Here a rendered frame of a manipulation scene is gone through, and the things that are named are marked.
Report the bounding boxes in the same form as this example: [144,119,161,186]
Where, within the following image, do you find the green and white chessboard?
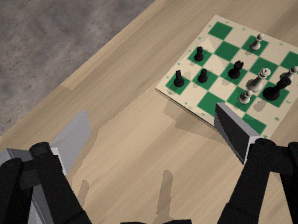
[155,15,298,139]

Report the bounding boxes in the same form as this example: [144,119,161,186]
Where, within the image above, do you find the white pawn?
[238,90,253,104]
[249,34,264,50]
[280,66,298,80]

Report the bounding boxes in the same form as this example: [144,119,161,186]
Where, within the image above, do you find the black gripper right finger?
[214,102,298,224]

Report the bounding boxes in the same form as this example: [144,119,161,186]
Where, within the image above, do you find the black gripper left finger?
[0,111,92,224]

